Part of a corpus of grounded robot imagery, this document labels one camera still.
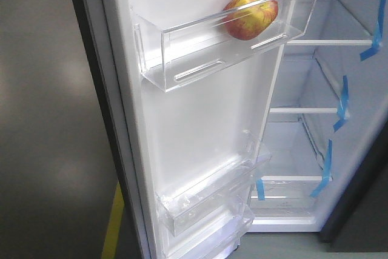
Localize clear door bin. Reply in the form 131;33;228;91
132;0;316;92
155;144;272;237
158;201;254;258

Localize fridge body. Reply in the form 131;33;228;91
250;0;387;241

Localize red yellow apple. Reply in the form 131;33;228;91
224;0;278;41

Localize clear lower door bin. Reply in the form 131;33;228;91
158;201;254;258

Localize clear middle door bin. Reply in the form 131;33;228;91
155;144;272;237

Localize clear upper door bin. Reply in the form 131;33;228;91
132;0;316;92

